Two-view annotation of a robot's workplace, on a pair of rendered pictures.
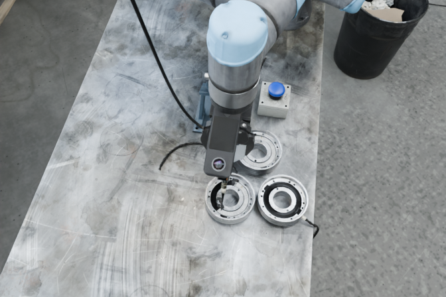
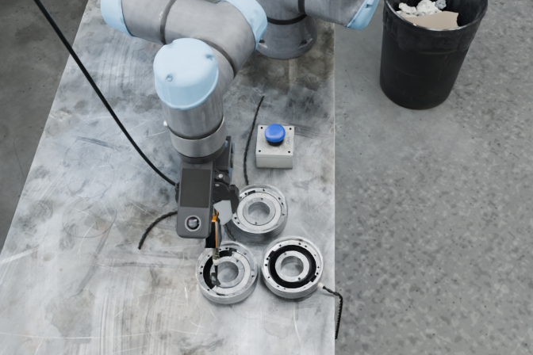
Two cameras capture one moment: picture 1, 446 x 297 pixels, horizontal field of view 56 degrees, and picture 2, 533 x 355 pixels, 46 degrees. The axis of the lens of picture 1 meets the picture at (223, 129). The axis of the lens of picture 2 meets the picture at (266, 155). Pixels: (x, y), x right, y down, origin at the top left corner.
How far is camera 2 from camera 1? 0.23 m
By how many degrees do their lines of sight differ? 5
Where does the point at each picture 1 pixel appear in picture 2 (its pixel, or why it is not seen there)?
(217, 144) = (189, 200)
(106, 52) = (63, 112)
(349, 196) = (419, 269)
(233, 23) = (178, 64)
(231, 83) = (189, 127)
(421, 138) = (509, 180)
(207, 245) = (204, 334)
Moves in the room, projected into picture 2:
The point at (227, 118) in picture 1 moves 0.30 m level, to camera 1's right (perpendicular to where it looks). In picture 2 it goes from (198, 169) to (416, 157)
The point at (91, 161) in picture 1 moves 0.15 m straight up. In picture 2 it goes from (54, 248) to (25, 205)
